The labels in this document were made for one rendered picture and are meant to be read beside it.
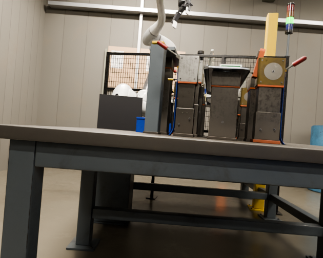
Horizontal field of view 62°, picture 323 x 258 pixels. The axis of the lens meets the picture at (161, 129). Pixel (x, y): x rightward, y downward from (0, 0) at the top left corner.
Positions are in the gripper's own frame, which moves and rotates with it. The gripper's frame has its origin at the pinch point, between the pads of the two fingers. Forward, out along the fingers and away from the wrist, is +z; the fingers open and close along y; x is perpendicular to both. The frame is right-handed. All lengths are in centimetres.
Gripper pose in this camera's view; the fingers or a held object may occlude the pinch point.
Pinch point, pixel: (180, 20)
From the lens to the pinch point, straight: 193.1
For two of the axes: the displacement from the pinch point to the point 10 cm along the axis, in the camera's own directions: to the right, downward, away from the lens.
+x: 7.9, 4.3, 4.4
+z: -1.5, 8.3, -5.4
